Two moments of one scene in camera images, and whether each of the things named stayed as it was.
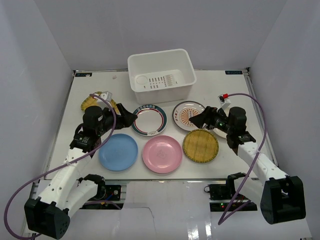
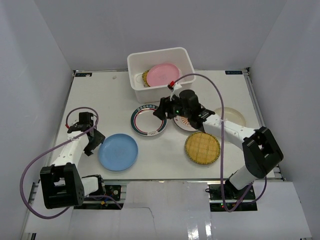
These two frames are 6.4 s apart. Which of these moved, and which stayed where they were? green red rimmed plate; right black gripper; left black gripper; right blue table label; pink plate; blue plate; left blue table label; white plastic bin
Moved: right black gripper; left black gripper; pink plate
Stayed: right blue table label; white plastic bin; left blue table label; green red rimmed plate; blue plate
